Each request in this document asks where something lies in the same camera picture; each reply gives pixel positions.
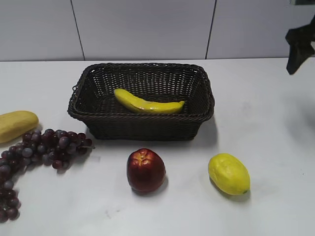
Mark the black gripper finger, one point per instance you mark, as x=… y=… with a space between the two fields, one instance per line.
x=300 y=46

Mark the yellow mango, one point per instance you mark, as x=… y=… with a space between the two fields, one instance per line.
x=15 y=124

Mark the yellow lemon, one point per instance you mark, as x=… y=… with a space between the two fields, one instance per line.
x=229 y=174

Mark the yellow banana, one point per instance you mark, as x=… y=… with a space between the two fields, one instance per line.
x=141 y=106

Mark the dark woven wicker basket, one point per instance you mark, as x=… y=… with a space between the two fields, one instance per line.
x=93 y=101

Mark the purple grape bunch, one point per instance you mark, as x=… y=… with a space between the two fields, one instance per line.
x=51 y=148

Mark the red apple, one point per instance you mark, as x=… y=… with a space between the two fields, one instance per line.
x=145 y=171

